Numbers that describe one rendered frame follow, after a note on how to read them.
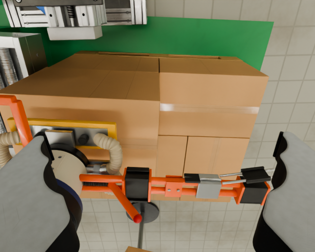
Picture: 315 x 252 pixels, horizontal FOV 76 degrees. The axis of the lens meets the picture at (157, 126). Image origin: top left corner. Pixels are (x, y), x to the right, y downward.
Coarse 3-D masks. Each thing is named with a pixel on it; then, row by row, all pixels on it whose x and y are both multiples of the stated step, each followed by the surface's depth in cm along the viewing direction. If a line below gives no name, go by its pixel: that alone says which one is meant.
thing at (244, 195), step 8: (240, 176) 63; (240, 184) 60; (248, 184) 60; (256, 184) 60; (264, 184) 60; (240, 192) 60; (248, 192) 60; (256, 192) 60; (264, 192) 60; (240, 200) 62; (248, 200) 61; (256, 200) 61; (264, 200) 61
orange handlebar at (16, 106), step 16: (0, 96) 47; (16, 112) 48; (80, 176) 59; (96, 176) 59; (112, 176) 60; (176, 176) 61; (160, 192) 62; (176, 192) 61; (192, 192) 62; (224, 192) 62
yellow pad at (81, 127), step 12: (12, 120) 63; (36, 120) 63; (48, 120) 64; (60, 120) 64; (72, 120) 64; (84, 120) 65; (36, 132) 65; (84, 132) 65; (96, 132) 65; (108, 132) 65; (84, 144) 67
